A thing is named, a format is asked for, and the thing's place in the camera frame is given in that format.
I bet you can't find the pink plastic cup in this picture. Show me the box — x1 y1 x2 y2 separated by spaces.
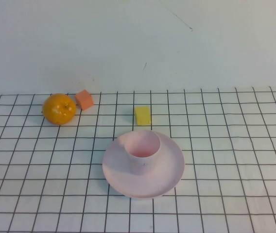
124 130 162 175

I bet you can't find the pink plastic plate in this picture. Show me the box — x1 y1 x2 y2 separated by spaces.
102 131 186 200

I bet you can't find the yellow foam block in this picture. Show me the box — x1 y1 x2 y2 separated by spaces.
135 105 152 126

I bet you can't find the orange foam cube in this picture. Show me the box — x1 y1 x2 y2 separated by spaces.
74 89 95 111

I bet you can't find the white grid-lined table mat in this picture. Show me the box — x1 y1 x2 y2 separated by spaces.
0 86 276 233

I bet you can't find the orange fruit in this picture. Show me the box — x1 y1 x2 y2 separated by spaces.
42 93 77 126

